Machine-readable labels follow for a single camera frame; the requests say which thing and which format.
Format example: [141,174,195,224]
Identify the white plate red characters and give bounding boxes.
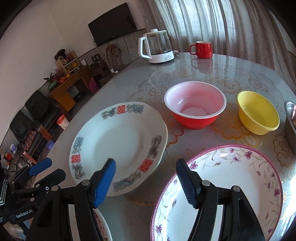
[69,102,168,197]

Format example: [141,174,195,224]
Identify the purple floral rimmed plate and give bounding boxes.
[150,145,283,240]

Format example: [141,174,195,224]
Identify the red bowl white interior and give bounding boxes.
[164,81,227,130]

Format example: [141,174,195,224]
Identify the yellow plastic bowl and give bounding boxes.
[236,91,280,136]

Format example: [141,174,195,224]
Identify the person's left hand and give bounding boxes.
[3,222,23,239]

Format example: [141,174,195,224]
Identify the red lidded plastic bucket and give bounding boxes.
[57,114,69,130]

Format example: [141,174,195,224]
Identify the small floral plate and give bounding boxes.
[93,209,113,241]

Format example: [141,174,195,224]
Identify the black sofa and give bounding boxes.
[10,90,62,163]

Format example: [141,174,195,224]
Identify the orange wooden cabinet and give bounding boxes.
[48,65,92,112]

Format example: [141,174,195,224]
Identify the pink bag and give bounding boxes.
[89,77,100,94]

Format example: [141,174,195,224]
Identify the stainless steel bowl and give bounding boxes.
[283,99,296,149]

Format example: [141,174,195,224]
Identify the wooden chair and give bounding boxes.
[105,44,123,71]

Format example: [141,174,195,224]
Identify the red ceramic mug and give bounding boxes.
[189,41,213,59]

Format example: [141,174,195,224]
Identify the glass electric kettle white base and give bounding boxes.
[138,29,175,64]

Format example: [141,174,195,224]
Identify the beige sheer curtain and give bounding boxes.
[139,1,295,91]

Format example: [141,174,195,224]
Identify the black wall television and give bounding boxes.
[88,3,137,46]

